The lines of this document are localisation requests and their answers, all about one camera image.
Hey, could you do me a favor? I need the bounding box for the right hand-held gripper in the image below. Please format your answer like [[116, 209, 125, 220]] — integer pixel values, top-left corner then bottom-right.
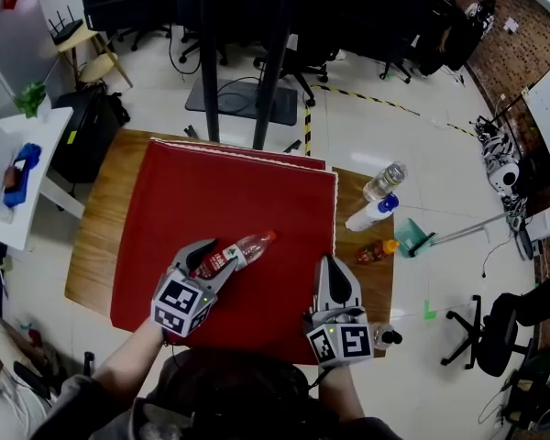
[[302, 253, 375, 369]]

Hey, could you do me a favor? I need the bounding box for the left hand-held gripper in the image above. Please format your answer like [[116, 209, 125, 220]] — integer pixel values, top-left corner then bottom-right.
[[149, 238, 239, 338]]

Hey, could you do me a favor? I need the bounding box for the clear bottle red label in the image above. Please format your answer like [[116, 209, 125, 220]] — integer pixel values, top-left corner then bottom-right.
[[190, 229, 278, 280]]

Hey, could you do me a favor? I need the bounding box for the person's left forearm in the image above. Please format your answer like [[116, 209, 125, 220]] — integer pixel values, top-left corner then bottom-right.
[[91, 316, 171, 405]]

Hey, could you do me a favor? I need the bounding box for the person's right forearm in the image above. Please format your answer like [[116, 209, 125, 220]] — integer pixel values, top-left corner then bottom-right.
[[318, 364, 366, 424]]

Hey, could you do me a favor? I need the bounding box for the red sauce bottle orange cap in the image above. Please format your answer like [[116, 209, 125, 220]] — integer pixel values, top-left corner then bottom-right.
[[355, 238, 401, 265]]

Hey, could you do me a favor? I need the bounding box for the clear bottle black cap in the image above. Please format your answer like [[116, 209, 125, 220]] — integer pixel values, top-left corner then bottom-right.
[[370, 322, 403, 351]]

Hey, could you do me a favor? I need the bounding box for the white bottle blue cap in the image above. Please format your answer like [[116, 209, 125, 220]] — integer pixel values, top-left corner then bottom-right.
[[345, 193, 400, 233]]

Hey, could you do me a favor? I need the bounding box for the clear bottle green label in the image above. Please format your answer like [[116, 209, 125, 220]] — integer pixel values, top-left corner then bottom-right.
[[362, 161, 409, 204]]

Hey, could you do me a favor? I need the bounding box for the black display stand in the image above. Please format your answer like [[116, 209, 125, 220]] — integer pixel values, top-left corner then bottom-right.
[[185, 0, 299, 150]]

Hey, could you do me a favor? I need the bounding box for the red cloth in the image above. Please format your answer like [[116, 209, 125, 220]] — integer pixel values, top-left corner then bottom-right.
[[109, 137, 340, 366]]

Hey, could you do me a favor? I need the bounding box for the wooden table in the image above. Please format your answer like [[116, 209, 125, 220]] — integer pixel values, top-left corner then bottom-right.
[[63, 128, 395, 359]]

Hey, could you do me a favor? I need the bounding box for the black office chair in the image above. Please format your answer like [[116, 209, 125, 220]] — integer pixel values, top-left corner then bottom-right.
[[118, 25, 171, 53], [441, 291, 540, 378], [254, 29, 331, 108], [178, 29, 230, 67], [379, 57, 414, 85]]

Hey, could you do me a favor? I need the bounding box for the black cabinet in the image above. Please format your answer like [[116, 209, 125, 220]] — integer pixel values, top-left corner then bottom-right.
[[52, 84, 123, 183]]

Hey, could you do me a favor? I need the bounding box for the black bag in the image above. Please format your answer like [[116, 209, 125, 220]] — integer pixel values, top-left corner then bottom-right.
[[103, 92, 132, 127]]

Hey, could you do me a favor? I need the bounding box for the person's dark shirt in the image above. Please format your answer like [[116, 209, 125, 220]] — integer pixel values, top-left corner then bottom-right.
[[31, 346, 404, 440]]

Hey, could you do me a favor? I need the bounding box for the white desk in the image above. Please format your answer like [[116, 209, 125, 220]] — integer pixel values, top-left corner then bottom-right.
[[0, 106, 74, 251]]

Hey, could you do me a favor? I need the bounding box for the white black robot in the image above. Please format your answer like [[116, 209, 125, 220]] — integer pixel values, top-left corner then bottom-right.
[[478, 116, 533, 196]]

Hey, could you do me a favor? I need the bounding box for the blue cloth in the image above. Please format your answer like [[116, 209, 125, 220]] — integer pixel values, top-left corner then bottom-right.
[[3, 142, 42, 208]]

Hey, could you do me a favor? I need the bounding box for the maroon pouch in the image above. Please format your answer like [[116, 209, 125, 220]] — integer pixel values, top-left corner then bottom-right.
[[3, 166, 24, 192]]

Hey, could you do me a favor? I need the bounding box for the green potted plant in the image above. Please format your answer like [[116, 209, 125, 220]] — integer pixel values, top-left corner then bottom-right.
[[13, 80, 47, 118]]

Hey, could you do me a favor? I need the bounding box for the white fabric bundle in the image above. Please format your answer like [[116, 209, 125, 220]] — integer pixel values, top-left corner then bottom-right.
[[0, 359, 51, 440]]

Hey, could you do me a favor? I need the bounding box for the yellow wooden stool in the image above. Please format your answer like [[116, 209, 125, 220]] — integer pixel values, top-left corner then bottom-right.
[[57, 27, 134, 89]]

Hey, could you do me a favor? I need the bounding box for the black wifi router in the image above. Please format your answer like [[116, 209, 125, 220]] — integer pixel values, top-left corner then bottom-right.
[[49, 6, 84, 45]]

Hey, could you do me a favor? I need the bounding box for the whiteboard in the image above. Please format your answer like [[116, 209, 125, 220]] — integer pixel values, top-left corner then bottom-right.
[[522, 61, 550, 173]]

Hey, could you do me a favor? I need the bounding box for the silver refrigerator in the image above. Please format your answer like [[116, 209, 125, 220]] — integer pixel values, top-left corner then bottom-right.
[[0, 0, 61, 105]]

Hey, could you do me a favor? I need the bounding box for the green dustpan long handle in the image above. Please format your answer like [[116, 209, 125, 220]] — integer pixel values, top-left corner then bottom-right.
[[393, 211, 514, 259]]

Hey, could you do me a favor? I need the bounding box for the black floor cable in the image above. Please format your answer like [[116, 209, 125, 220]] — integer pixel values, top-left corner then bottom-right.
[[167, 25, 203, 76]]

